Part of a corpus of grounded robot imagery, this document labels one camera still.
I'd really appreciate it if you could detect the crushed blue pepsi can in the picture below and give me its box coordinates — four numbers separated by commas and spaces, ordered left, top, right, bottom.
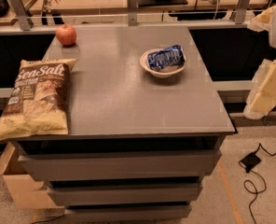
147, 45, 186, 71

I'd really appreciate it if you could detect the grey drawer cabinet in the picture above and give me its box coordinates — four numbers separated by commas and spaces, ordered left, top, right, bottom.
16, 25, 234, 222

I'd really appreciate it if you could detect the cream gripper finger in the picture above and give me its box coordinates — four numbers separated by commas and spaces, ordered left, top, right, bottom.
243, 60, 276, 119
247, 6, 276, 32

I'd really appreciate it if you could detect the red apple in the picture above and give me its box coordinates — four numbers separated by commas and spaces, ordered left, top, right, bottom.
55, 24, 76, 46

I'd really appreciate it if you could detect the white paper bowl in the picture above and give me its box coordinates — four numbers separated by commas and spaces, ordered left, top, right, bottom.
140, 49, 185, 78

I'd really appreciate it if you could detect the grey metal rail frame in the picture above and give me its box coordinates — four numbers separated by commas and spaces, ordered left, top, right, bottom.
0, 0, 269, 35

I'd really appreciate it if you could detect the black power adapter with cable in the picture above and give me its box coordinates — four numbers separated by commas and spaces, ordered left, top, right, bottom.
238, 144, 276, 224

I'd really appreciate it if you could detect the sea salt chips bag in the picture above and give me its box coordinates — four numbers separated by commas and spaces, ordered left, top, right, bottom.
0, 59, 77, 141

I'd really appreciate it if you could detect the cardboard box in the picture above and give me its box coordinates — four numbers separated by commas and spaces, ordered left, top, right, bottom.
0, 142, 59, 209

